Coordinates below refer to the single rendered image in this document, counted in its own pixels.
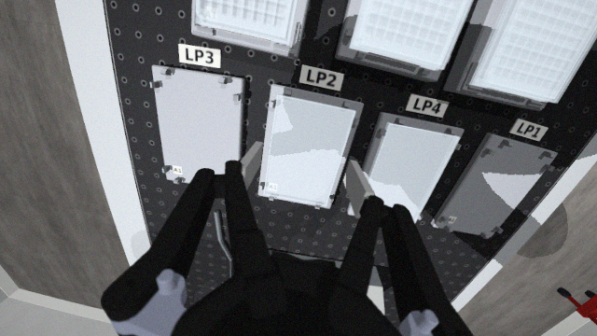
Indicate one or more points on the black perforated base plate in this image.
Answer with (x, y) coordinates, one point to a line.
(146, 32)

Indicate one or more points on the white button panel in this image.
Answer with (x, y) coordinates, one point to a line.
(375, 291)

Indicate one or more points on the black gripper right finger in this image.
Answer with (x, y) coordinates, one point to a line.
(422, 305)

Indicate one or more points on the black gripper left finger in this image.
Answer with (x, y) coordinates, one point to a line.
(149, 297)

